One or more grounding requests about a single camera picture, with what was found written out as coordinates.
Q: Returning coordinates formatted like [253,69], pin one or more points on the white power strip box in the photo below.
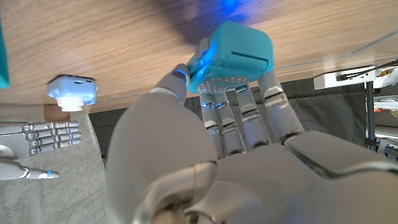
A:
[335,81]

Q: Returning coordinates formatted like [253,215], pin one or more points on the white shelf cabinet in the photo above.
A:
[388,130]

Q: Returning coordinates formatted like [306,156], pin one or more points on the black backdrop stand pole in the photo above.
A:
[370,115]

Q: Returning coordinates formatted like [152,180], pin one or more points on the blue toy camera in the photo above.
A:
[71,90]

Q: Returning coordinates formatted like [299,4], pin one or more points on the teal cube block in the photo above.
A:
[3,56]

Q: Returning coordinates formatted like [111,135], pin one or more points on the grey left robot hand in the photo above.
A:
[248,180]

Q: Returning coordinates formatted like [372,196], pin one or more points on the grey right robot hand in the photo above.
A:
[18,140]

